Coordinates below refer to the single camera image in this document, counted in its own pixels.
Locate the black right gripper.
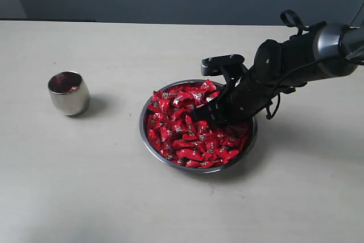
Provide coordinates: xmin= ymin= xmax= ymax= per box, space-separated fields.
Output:
xmin=191 ymin=69 xmax=279 ymax=131

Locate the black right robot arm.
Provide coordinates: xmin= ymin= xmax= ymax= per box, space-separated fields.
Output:
xmin=192 ymin=22 xmax=363 ymax=125

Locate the pile of red candies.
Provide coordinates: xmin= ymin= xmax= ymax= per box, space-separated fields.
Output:
xmin=145 ymin=79 xmax=253 ymax=169

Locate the round steel bowl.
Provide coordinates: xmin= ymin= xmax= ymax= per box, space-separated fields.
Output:
xmin=139 ymin=78 xmax=258 ymax=174

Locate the steel cup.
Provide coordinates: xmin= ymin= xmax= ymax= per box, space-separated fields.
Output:
xmin=48 ymin=71 xmax=90 ymax=116

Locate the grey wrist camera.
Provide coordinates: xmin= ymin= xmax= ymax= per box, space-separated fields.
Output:
xmin=201 ymin=54 xmax=248 ymax=84

